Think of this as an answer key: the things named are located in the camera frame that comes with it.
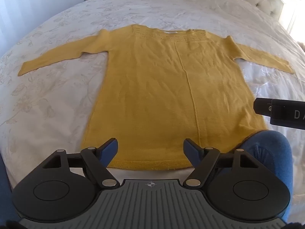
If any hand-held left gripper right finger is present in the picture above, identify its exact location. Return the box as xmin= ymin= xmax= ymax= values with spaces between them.
xmin=183 ymin=138 xmax=260 ymax=187

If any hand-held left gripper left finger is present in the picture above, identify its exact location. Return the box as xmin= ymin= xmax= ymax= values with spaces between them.
xmin=43 ymin=138 xmax=121 ymax=188

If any yellow knit sweater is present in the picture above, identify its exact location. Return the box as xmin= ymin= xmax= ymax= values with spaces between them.
xmin=18 ymin=24 xmax=295 ymax=171

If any blue-trousered knee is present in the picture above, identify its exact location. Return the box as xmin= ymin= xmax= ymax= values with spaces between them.
xmin=235 ymin=130 xmax=294 ymax=222

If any white floral bedspread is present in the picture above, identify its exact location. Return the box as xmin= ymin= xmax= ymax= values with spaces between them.
xmin=0 ymin=0 xmax=305 ymax=191

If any bright window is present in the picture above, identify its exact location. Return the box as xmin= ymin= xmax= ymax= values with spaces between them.
xmin=278 ymin=0 xmax=305 ymax=37

